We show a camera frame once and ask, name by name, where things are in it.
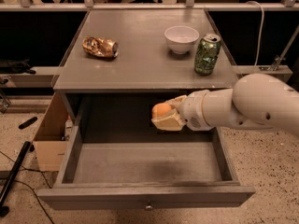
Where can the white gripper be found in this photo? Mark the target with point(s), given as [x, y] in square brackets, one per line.
[195, 109]

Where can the orange fruit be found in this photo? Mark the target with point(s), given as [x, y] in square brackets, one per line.
[160, 109]

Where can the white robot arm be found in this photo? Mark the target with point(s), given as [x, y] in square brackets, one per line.
[255, 102]

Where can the open grey top drawer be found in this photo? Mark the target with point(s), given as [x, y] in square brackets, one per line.
[117, 160]

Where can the grey wooden cabinet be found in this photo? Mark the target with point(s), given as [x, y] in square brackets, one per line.
[144, 62]

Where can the green soda can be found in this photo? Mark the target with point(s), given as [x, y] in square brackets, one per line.
[207, 54]

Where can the white ceramic bowl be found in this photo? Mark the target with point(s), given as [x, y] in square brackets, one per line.
[181, 39]

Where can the crushed gold soda can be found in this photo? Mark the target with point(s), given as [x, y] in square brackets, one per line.
[100, 47]

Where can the brown cardboard box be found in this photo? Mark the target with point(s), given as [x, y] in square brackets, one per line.
[49, 140]

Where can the small black floor object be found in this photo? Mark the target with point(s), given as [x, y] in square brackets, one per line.
[27, 123]

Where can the black object on ledge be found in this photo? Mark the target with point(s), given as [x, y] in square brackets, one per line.
[16, 67]

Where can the black pole on floor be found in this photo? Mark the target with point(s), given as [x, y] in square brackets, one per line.
[11, 177]

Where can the metal railing frame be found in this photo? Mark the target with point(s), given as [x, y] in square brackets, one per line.
[213, 5]

